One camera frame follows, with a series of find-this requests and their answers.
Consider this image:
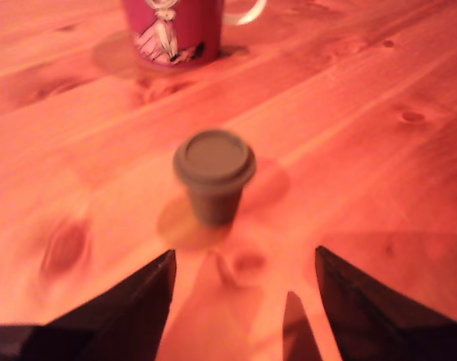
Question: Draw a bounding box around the brown coffee capsule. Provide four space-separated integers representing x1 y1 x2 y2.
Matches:
172 129 257 227

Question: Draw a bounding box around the red cartoon mug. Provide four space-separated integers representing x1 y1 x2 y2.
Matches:
121 0 269 68

